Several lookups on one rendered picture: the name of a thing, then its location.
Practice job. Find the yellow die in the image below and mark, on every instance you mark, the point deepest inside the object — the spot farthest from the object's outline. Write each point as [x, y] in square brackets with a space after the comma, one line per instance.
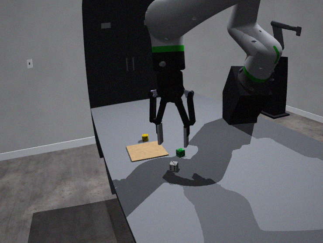
[144, 137]

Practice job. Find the white die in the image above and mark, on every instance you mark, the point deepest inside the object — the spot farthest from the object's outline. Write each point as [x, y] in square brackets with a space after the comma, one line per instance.
[173, 166]

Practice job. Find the tan square mat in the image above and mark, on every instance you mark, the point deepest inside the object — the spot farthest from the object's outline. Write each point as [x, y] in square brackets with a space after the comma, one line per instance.
[146, 151]

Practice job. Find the green die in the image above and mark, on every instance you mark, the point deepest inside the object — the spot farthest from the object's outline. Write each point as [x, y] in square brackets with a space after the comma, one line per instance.
[180, 152]

